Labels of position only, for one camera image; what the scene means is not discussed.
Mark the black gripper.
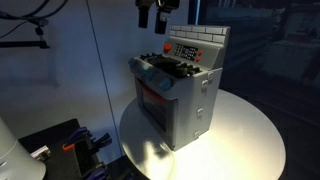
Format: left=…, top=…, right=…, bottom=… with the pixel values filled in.
left=135, top=0, right=180, bottom=34

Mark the large orange stove knob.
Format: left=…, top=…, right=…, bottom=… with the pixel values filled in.
left=163, top=43, right=172, bottom=54

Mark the black stove burner grate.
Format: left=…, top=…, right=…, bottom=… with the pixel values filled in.
left=140, top=53, right=201, bottom=78

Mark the grey toy stove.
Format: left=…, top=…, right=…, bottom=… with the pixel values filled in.
left=128, top=25, right=231, bottom=151

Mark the black tool box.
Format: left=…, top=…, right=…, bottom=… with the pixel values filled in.
left=19, top=119, right=112, bottom=180

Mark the white lamp shade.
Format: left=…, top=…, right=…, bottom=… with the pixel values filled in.
left=0, top=119, right=46, bottom=180

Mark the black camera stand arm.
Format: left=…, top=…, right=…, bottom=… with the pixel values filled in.
left=0, top=19, right=50, bottom=49

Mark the black hanging cable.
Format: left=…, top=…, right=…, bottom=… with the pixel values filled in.
left=0, top=0, right=69, bottom=26

